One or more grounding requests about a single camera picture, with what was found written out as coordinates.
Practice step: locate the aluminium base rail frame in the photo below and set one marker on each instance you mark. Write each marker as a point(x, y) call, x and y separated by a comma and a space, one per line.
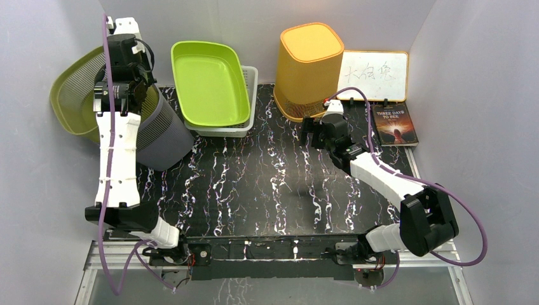
point(263, 211)

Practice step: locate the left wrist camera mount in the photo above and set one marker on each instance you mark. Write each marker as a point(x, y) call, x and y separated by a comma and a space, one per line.
point(126, 25)

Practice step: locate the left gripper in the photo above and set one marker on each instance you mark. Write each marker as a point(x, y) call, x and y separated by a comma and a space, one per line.
point(144, 60)

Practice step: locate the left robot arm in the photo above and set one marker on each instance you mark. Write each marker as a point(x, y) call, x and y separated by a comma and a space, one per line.
point(136, 124)

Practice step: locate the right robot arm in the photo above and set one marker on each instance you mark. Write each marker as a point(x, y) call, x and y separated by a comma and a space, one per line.
point(426, 216)

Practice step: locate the white perforated plastic basket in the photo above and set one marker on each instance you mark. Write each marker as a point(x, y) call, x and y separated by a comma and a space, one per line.
point(250, 75)

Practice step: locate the orange mesh basket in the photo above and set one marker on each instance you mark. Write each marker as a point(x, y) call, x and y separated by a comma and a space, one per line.
point(307, 72)

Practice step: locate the olive green mesh basket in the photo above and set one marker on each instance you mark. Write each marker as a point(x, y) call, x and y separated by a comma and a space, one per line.
point(72, 97)

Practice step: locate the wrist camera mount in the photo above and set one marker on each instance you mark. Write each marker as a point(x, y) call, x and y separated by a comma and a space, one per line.
point(333, 106)
point(126, 25)

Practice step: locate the grey mesh basket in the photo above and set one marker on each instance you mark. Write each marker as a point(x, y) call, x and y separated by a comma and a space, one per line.
point(162, 140)

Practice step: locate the dark paperback book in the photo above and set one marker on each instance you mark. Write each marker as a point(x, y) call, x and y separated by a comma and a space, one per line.
point(394, 125)

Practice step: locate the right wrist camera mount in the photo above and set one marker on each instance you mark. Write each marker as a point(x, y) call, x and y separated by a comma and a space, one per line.
point(333, 106)

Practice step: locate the lime green plastic tray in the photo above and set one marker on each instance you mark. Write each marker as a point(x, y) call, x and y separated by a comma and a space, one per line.
point(210, 84)

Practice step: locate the small whiteboard with yellow frame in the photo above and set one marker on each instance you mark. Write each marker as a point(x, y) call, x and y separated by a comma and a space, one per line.
point(380, 75)

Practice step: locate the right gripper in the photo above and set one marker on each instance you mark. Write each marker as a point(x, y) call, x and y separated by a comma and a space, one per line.
point(309, 127)

